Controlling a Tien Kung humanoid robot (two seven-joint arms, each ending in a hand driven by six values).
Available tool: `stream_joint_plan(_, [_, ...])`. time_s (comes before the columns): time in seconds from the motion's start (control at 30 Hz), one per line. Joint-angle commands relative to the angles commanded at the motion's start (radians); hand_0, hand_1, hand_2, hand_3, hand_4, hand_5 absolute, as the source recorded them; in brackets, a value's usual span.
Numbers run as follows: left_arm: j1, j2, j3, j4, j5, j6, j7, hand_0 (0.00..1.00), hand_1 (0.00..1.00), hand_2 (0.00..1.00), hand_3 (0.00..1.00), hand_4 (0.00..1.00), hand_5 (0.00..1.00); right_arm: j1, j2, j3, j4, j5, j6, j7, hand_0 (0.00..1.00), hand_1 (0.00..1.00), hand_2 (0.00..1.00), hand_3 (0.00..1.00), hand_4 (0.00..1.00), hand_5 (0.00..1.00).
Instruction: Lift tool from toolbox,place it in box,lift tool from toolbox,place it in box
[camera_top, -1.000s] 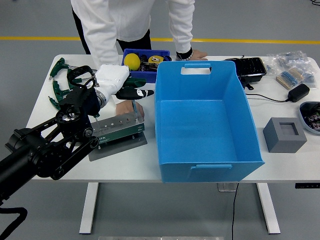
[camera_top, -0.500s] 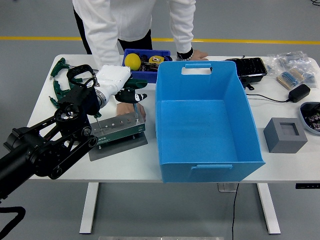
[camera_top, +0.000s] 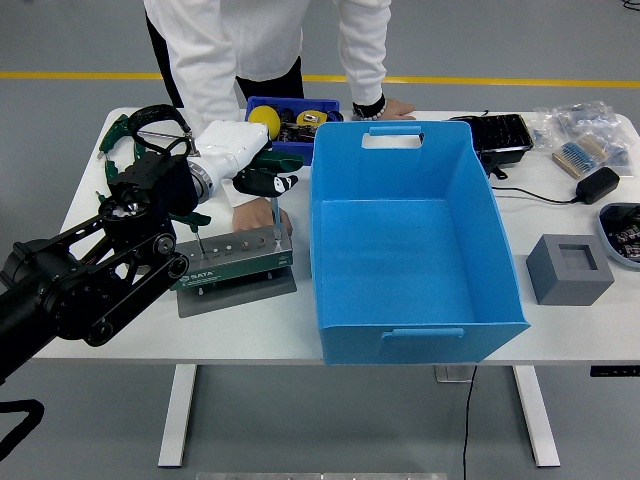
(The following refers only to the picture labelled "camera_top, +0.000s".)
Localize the black floor cable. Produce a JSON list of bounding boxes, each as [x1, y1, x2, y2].
[[460, 365, 479, 480]]

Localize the small blue parts bin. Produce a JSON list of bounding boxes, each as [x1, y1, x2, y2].
[[244, 95, 342, 167]]

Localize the grey hollow cube block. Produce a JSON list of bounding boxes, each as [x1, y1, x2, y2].
[[524, 233, 615, 307]]

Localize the person's left hand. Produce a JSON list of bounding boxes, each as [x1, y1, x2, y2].
[[382, 98, 417, 121]]

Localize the person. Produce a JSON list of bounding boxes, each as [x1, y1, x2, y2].
[[143, 0, 417, 236]]

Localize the small green T-handle hex key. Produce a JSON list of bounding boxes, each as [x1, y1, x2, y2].
[[169, 211, 213, 259]]

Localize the black electronic parts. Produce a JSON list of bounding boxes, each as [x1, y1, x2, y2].
[[610, 223, 640, 262]]

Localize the black wristband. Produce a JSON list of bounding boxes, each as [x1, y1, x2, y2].
[[352, 93, 387, 119]]

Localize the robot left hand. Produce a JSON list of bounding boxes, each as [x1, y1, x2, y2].
[[193, 119, 305, 197]]

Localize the tan resistor strip bundle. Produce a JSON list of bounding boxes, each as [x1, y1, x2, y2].
[[551, 134, 610, 179]]

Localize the metal table bracket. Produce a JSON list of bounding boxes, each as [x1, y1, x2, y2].
[[433, 365, 474, 384]]

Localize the black plastic case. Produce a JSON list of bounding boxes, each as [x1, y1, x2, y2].
[[439, 112, 534, 180]]

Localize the black table control panel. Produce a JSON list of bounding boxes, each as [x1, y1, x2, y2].
[[588, 365, 640, 378]]

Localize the brown black component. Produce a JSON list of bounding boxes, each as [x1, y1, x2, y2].
[[277, 122, 319, 145]]

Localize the large green T-handle hex key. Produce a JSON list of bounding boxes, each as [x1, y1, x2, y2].
[[252, 151, 305, 242]]

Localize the blue rimmed tray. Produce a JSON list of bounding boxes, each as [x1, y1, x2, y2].
[[597, 202, 640, 272]]

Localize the yellow lemon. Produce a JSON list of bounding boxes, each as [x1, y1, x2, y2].
[[248, 104, 281, 140]]

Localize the black adapter cable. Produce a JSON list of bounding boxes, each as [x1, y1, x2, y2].
[[489, 185, 579, 206]]

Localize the black power adapter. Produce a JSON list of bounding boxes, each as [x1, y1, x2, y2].
[[574, 167, 621, 205]]

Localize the large blue plastic box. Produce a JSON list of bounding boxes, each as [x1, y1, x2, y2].
[[307, 119, 532, 367]]

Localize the clear bag of resistors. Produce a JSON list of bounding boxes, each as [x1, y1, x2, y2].
[[530, 99, 617, 149], [589, 118, 636, 167]]

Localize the person's right hand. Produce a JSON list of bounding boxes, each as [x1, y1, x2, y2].
[[232, 197, 294, 236]]

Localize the green silver hex key stand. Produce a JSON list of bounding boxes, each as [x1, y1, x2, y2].
[[169, 227, 299, 320]]

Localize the white bead bracelet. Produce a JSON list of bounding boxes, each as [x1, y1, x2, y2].
[[352, 99, 389, 122]]

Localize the white table leg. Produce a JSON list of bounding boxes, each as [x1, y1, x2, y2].
[[157, 364, 197, 469], [509, 365, 560, 469]]

